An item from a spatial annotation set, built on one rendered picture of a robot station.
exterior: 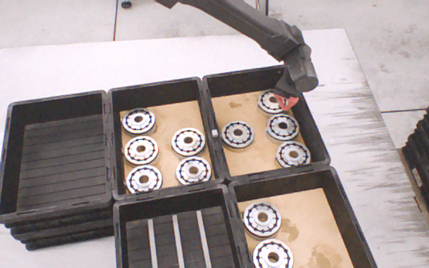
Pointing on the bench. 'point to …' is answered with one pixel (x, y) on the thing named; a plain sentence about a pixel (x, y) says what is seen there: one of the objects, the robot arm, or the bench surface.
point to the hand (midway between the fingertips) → (289, 101)
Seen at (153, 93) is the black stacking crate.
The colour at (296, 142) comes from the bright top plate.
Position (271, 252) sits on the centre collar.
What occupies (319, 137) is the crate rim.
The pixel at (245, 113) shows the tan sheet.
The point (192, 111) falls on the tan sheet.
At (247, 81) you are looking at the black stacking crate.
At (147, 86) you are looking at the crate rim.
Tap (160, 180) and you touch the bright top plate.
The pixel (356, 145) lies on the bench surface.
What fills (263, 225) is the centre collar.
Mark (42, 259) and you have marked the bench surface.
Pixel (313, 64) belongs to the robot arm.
